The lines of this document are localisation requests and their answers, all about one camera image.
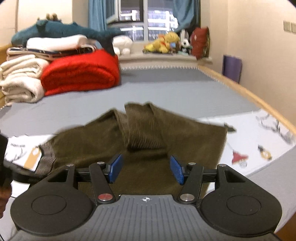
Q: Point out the yellow bear plush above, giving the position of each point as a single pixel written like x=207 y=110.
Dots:
x=165 y=44

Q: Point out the olive corduroy pants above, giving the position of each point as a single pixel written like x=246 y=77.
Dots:
x=146 y=136

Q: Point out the panda plush toy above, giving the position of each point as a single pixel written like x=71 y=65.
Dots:
x=186 y=47

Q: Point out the blue right curtain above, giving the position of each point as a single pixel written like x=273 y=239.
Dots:
x=187 y=13

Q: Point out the blue curtain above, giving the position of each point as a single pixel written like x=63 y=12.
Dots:
x=187 y=13
x=97 y=15

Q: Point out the blue left curtain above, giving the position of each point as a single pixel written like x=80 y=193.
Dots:
x=97 y=15

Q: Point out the teal shark plush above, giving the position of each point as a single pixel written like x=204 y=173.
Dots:
x=56 y=29

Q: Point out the cream folded blanket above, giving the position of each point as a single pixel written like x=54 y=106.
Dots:
x=21 y=79

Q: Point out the striped folded cloth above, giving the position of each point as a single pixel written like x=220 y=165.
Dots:
x=14 y=52

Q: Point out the printed white bed sheet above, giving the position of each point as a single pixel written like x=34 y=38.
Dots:
x=253 y=140

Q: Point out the dark red cushion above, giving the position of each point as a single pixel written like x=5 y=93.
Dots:
x=200 y=42

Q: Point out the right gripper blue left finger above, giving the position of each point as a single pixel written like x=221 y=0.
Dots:
x=102 y=175

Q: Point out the white plush toy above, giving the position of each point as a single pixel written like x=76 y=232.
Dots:
x=122 y=45

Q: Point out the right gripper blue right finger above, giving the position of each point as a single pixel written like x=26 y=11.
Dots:
x=190 y=178

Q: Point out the grey bed mattress cover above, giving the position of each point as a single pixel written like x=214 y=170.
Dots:
x=231 y=206

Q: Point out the white folded cloth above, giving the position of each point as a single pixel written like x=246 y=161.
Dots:
x=59 y=44

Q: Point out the red folded blanket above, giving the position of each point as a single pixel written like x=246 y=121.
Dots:
x=85 y=72

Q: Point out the window with frame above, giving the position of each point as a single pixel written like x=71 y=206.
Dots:
x=141 y=20

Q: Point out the wall light switch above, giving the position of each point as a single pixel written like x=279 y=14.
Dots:
x=287 y=26

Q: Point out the person's left hand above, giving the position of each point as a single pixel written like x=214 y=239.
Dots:
x=5 y=194

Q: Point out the purple rolled mat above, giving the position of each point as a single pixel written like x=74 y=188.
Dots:
x=232 y=67

